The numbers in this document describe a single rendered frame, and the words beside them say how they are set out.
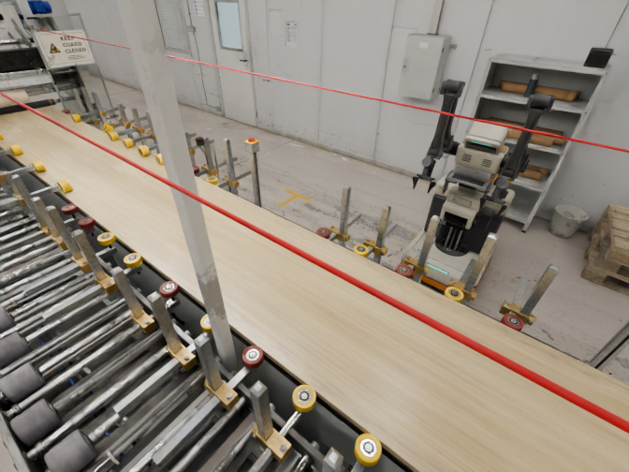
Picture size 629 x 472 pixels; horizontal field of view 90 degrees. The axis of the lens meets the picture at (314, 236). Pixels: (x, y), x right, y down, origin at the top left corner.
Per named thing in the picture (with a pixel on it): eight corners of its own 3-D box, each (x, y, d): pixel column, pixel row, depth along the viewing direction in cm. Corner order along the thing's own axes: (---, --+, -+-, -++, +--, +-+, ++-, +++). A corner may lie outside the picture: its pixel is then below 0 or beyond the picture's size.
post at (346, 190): (340, 250, 206) (345, 184, 176) (344, 252, 204) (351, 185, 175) (337, 252, 203) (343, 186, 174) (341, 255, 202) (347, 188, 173)
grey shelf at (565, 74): (454, 190, 409) (500, 52, 314) (532, 214, 366) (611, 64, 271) (442, 204, 380) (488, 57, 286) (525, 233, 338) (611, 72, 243)
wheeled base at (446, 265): (424, 235, 325) (431, 214, 310) (490, 261, 295) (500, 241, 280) (395, 271, 283) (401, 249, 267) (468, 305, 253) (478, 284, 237)
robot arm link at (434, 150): (465, 82, 172) (446, 80, 177) (461, 84, 169) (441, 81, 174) (444, 156, 199) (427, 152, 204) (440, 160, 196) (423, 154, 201)
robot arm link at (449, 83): (470, 75, 175) (452, 72, 180) (461, 83, 168) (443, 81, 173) (451, 147, 207) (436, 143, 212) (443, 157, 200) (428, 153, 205)
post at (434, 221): (413, 284, 181) (433, 213, 152) (418, 287, 180) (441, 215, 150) (410, 287, 179) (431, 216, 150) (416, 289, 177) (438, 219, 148)
